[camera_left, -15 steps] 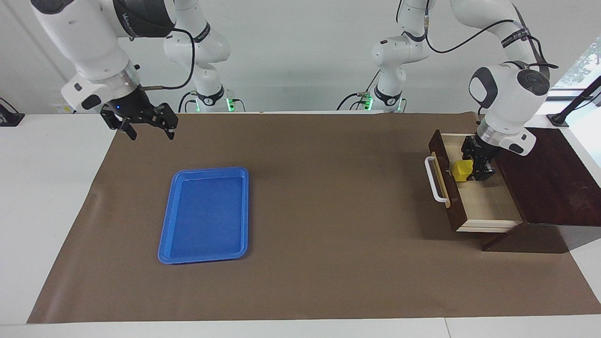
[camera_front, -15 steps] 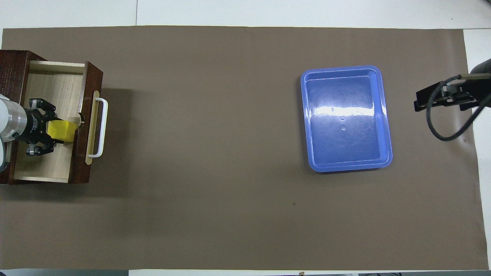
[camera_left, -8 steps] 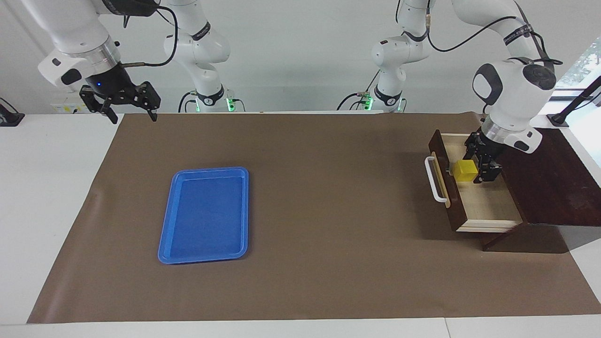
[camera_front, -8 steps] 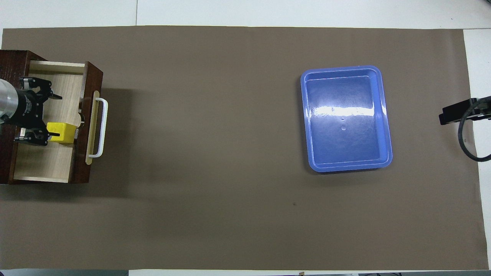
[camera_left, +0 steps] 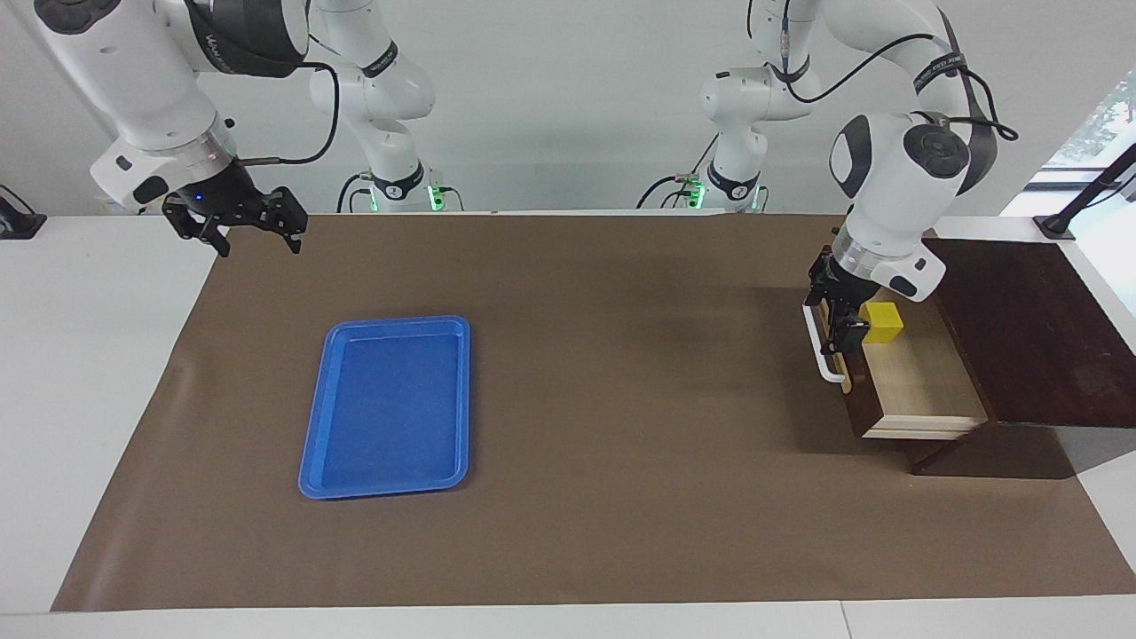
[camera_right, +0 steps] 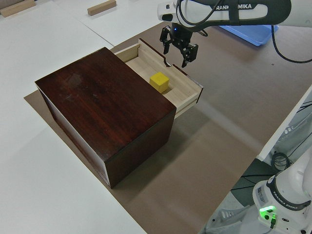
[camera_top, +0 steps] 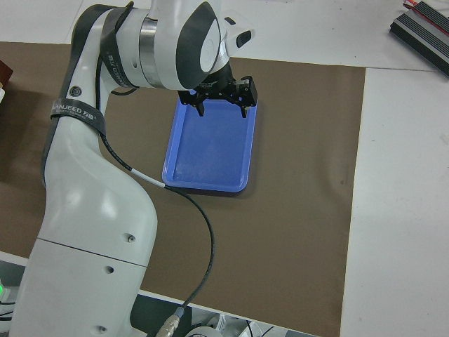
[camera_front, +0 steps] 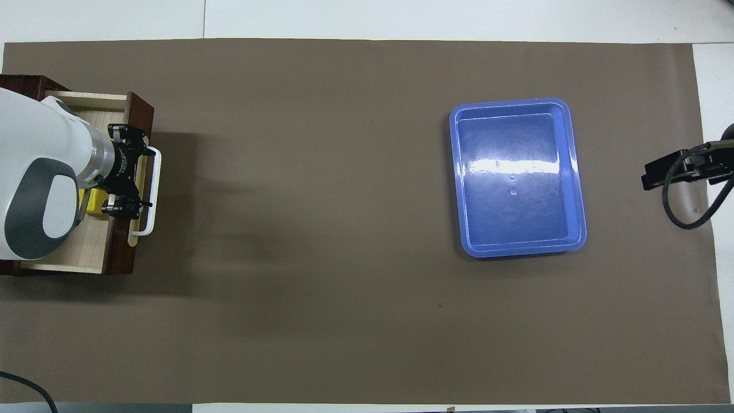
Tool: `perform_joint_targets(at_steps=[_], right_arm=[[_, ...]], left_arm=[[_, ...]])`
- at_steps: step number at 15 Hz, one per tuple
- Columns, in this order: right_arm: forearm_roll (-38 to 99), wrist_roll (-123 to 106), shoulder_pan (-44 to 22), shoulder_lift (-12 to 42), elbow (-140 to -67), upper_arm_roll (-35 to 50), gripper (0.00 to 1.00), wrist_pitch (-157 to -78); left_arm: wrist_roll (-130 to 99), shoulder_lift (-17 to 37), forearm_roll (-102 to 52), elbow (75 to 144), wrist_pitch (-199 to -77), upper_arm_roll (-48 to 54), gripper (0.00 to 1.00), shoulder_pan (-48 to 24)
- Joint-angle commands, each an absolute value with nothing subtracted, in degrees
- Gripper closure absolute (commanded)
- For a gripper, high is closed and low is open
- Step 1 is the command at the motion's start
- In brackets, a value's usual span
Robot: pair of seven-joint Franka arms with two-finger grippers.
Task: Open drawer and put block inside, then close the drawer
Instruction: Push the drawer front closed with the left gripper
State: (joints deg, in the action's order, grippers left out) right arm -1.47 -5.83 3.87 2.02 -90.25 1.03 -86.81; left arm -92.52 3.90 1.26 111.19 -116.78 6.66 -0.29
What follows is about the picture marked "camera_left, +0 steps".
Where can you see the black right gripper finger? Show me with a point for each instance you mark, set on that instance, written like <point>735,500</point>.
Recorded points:
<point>200,226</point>
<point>293,217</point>

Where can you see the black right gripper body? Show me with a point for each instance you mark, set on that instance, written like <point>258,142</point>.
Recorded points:
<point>226,200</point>

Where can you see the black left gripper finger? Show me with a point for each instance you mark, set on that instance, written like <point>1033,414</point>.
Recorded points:
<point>855,327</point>
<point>832,328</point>

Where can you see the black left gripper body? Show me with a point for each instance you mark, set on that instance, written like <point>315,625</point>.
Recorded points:
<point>839,282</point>

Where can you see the yellow block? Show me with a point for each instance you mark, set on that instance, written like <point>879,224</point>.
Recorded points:
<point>883,321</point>

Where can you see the wooden drawer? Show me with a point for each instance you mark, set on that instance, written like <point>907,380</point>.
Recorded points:
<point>923,390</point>

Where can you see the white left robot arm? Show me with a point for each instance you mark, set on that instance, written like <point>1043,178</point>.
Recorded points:
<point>896,195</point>

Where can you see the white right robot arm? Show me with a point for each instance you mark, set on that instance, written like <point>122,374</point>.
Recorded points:
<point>133,89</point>

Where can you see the dark wooden cabinet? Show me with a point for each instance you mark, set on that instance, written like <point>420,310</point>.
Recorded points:
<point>1021,337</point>

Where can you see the blue plastic tray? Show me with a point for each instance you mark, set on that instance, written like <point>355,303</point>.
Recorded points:
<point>390,408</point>

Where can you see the black angled clamp stand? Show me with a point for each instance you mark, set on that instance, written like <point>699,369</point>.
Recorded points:
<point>1087,191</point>

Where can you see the brown table mat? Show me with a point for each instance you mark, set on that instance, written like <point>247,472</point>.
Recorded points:
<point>621,497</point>

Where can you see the window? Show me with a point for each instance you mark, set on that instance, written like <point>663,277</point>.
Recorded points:
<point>1100,124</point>

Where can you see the black table clamp mount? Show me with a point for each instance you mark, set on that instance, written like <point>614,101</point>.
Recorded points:
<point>18,222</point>

